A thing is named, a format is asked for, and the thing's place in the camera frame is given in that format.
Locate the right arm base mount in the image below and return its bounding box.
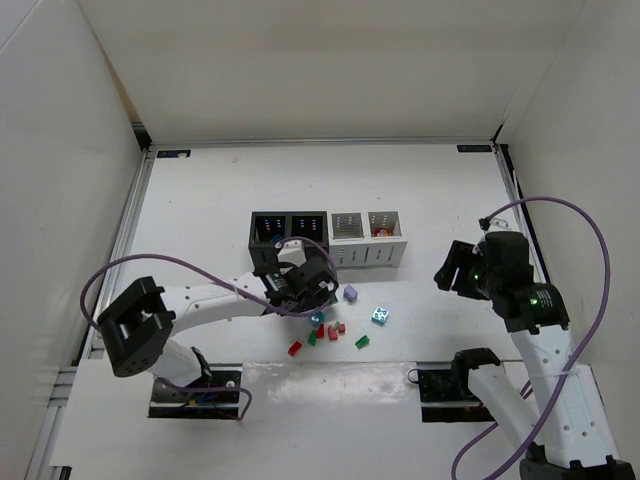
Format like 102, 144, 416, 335
406, 348, 502, 424

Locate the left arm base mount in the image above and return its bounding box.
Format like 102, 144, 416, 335
147, 347, 243, 421

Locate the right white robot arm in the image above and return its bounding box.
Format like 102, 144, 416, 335
434, 231, 635, 479

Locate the green sloped lego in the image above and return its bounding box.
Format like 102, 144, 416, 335
307, 330, 318, 346

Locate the black double bin container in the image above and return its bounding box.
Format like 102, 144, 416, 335
248, 211, 329, 268

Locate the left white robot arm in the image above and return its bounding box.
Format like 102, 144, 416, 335
97, 256, 338, 388

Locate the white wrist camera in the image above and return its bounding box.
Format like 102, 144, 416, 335
276, 240, 306, 267
478, 217, 512, 232

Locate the red arched lego piece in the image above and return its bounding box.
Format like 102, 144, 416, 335
374, 228, 392, 237

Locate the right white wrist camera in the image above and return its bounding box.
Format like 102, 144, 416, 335
478, 217, 512, 232

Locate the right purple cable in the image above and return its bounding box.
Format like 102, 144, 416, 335
451, 197, 611, 480

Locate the red sloped lego piece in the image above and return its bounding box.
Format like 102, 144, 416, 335
327, 326, 339, 341

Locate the red lego brick front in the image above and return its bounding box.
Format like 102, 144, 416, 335
288, 342, 303, 357

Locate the white double bin container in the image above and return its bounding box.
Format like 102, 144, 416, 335
329, 211, 408, 270

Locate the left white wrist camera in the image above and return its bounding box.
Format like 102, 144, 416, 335
276, 240, 306, 267

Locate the lilac lego brick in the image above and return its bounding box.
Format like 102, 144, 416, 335
343, 285, 359, 303

